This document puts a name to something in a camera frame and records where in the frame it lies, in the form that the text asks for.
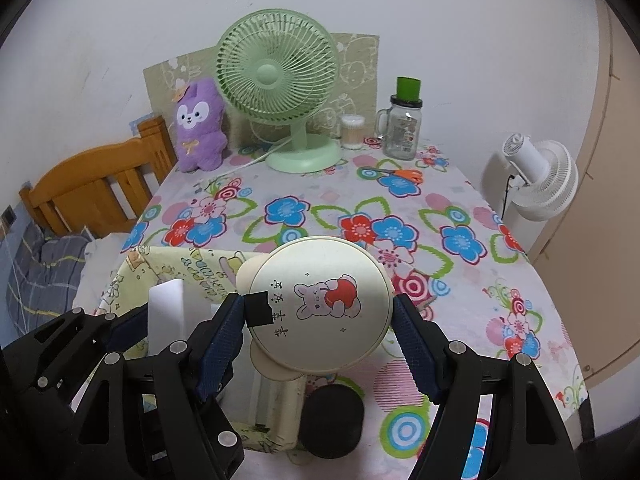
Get yellow printed fabric storage box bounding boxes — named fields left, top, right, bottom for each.
left=100, top=245, right=307, bottom=456

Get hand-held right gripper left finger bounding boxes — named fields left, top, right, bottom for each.
left=70, top=291, right=247, bottom=480

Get floral tablecloth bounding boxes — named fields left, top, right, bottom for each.
left=97, top=135, right=593, bottom=480

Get round cream rabbit print device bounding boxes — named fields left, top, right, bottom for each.
left=234, top=236, right=396, bottom=383

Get white standing fan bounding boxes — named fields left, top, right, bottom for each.
left=492, top=132, right=580, bottom=261

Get cotton swab jar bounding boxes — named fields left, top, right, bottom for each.
left=340, top=114, right=367, bottom=151

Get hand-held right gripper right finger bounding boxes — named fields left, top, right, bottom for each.
left=394, top=294, right=583, bottom=480

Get beige wooden door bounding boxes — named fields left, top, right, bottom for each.
left=530, top=0, right=640, bottom=441

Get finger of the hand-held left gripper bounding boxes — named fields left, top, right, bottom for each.
left=30, top=304, right=152, bottom=391

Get small black round jar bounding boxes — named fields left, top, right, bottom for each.
left=299, top=384, right=364, bottom=459

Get white rectangular slab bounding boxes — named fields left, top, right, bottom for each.
left=148, top=281, right=185, bottom=357

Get green desk fan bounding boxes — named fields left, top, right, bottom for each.
left=215, top=8, right=343, bottom=176

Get glass mug jar green lid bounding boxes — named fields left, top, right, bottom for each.
left=375, top=76, right=425, bottom=161

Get white bed sheet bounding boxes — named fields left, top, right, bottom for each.
left=72, top=232, right=133, bottom=313

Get purple plush toy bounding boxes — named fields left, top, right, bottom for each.
left=172, top=77, right=232, bottom=173

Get plaid blanket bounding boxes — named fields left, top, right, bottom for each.
left=5, top=222, right=91, bottom=336

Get white fan cable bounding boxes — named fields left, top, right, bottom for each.
left=220, top=140, right=296, bottom=181

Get wooden bed headboard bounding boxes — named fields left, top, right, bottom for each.
left=19, top=115, right=177, bottom=238

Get orange handled scissors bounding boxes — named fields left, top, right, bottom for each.
left=361, top=166, right=423, bottom=184

